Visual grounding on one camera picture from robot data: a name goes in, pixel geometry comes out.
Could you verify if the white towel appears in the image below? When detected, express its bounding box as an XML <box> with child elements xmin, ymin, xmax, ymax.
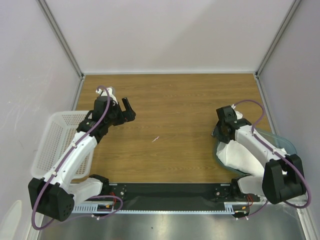
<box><xmin>216</xmin><ymin>139</ymin><xmax>287</xmax><ymax>177</ymax></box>

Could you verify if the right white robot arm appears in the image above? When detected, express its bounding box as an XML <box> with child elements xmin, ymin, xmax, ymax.
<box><xmin>211</xmin><ymin>105</ymin><xmax>307</xmax><ymax>204</ymax></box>

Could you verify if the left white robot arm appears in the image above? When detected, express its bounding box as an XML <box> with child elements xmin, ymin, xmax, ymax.
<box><xmin>28</xmin><ymin>95</ymin><xmax>136</xmax><ymax>222</ymax></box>

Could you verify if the white plastic laundry basket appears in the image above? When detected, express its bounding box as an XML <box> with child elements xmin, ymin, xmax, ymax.
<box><xmin>31</xmin><ymin>110</ymin><xmax>88</xmax><ymax>179</ymax></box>

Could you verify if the clear blue plastic tray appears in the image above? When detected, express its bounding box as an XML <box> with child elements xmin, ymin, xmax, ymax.
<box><xmin>213</xmin><ymin>128</ymin><xmax>297</xmax><ymax>177</ymax></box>

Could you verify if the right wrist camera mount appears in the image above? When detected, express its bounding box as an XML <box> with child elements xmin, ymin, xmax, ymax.
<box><xmin>231</xmin><ymin>104</ymin><xmax>243</xmax><ymax>120</ymax></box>

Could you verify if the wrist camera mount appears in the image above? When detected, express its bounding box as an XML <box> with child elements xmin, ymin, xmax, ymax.
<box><xmin>95</xmin><ymin>86</ymin><xmax>119</xmax><ymax>104</ymax></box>
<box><xmin>231</xmin><ymin>104</ymin><xmax>243</xmax><ymax>120</ymax></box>

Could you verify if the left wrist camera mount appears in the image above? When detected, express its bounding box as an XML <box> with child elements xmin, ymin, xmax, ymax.
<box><xmin>95</xmin><ymin>86</ymin><xmax>119</xmax><ymax>104</ymax></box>

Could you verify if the aluminium frame rail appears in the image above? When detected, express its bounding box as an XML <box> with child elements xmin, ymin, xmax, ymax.
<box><xmin>34</xmin><ymin>183</ymin><xmax>307</xmax><ymax>216</ymax></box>

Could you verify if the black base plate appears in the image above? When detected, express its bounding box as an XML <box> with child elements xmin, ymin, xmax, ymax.
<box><xmin>110</xmin><ymin>183</ymin><xmax>260</xmax><ymax>212</ymax></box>

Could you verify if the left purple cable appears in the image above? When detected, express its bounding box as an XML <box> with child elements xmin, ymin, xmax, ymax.
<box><xmin>31</xmin><ymin>85</ymin><xmax>124</xmax><ymax>230</ymax></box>

